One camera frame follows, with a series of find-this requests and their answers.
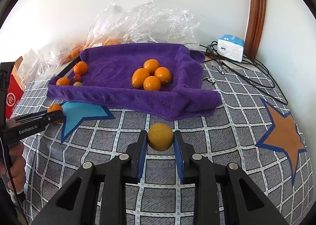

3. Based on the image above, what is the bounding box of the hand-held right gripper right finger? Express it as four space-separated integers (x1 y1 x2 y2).
174 130 289 225

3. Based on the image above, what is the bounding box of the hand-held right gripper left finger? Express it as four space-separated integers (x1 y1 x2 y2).
31 130 148 225

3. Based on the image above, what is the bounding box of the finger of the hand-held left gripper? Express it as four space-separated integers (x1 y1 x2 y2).
37 110 64 124
11 110 48 120

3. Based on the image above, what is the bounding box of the small orange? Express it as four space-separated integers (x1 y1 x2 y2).
143 76 162 91
47 103 64 123
132 68 150 89
144 59 160 74
154 67 172 84

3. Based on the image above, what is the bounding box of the yellow dimpled citrus fruit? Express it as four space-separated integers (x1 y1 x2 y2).
148 123 174 152

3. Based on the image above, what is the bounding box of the purple towel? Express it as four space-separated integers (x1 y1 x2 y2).
46 43 222 121

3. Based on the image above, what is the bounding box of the person's left hand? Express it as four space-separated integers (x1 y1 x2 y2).
0 141 26 192

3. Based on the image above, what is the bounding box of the red cardboard box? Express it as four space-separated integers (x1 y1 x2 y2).
5 55 32 119

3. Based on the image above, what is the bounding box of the white plastic bag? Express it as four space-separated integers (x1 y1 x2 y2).
20 48 50 85

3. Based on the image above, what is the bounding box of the grey checked bedsheet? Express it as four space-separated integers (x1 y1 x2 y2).
5 55 310 225

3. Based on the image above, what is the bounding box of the medium orange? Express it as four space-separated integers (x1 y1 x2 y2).
73 61 88 76

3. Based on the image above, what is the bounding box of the small clear plastic bag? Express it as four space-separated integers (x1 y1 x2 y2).
37 40 87 85

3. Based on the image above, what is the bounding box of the white and blue box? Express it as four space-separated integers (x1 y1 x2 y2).
217 34 245 62

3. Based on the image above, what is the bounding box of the large clear plastic bag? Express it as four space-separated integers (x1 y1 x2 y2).
85 0 205 50

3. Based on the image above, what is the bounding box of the black cable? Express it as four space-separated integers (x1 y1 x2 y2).
210 52 289 105
199 41 277 90

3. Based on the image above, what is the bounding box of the brown wooden door frame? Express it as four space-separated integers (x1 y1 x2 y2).
243 0 267 60

